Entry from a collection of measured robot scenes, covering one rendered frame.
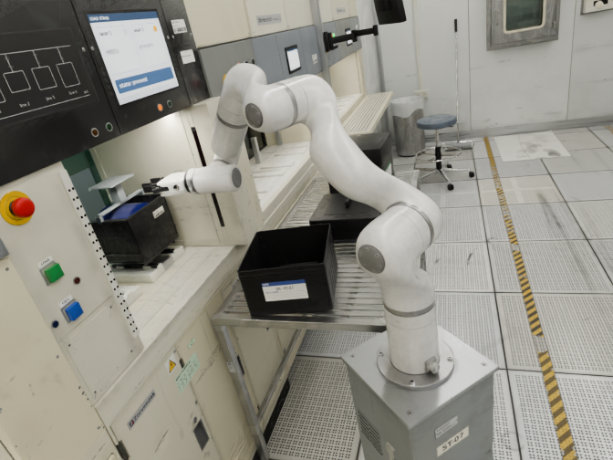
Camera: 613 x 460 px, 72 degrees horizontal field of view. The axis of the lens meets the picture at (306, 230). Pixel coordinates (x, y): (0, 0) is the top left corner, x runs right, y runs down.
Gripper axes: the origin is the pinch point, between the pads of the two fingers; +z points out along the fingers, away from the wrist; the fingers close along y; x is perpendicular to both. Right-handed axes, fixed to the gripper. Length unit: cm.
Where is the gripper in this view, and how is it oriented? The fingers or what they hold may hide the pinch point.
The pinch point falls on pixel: (152, 184)
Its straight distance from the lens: 150.2
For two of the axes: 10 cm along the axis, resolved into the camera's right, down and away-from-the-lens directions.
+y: 2.7, -4.6, 8.4
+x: -1.8, -8.9, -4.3
